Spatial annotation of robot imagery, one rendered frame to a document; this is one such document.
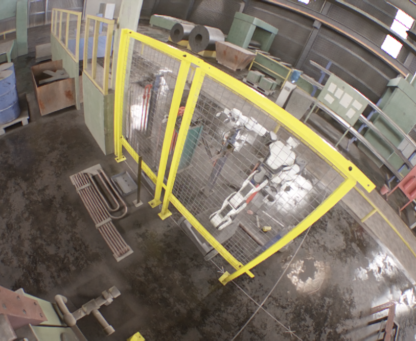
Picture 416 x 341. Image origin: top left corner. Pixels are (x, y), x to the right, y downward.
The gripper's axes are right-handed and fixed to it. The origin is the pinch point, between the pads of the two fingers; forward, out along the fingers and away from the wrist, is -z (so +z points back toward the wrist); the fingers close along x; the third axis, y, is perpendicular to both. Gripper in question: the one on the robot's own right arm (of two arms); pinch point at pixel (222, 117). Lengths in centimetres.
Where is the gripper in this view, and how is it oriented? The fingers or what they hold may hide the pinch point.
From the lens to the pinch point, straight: 164.0
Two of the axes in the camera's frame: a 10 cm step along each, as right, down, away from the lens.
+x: 7.4, 6.5, -1.5
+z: 4.7, -3.5, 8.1
